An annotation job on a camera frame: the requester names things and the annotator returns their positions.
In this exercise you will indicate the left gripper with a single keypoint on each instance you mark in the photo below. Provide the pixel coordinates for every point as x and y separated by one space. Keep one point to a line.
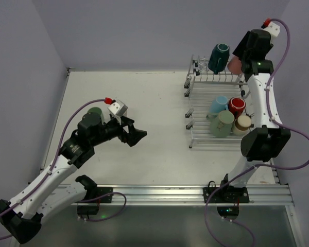
125 129

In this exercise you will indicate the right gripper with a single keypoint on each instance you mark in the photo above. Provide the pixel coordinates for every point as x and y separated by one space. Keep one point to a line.
240 48

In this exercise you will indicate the pink cup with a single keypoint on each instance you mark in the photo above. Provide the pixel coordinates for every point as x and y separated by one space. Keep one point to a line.
235 66

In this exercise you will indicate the dark green mug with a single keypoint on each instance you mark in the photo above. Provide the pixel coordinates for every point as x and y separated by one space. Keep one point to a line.
219 58

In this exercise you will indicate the green cup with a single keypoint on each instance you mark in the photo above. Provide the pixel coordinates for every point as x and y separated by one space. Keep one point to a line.
98 111

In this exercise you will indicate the light green mug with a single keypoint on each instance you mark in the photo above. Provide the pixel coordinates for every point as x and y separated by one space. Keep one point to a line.
221 123

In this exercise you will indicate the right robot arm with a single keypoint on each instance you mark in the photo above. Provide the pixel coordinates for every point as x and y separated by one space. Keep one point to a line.
267 138

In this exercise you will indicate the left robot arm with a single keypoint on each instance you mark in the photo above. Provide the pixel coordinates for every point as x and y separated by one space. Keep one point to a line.
24 214

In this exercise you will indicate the metal dish rack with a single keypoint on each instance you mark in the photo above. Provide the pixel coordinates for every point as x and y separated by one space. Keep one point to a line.
201 88

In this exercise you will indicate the red mug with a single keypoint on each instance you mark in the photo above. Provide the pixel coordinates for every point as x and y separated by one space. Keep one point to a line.
236 106

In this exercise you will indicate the light blue mug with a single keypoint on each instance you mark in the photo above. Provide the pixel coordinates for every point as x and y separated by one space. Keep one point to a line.
219 104

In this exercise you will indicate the cream small cup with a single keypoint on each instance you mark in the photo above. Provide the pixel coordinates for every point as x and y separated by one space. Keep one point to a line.
241 125

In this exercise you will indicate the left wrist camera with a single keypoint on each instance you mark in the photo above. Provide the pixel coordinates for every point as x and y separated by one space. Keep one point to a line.
117 109

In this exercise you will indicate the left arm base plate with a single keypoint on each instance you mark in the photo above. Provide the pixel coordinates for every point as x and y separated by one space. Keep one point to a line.
98 195

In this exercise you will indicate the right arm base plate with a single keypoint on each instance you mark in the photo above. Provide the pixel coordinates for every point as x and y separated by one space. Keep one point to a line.
228 194

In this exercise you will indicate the aluminium mounting rail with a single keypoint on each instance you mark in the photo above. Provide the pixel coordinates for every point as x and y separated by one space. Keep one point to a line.
157 195

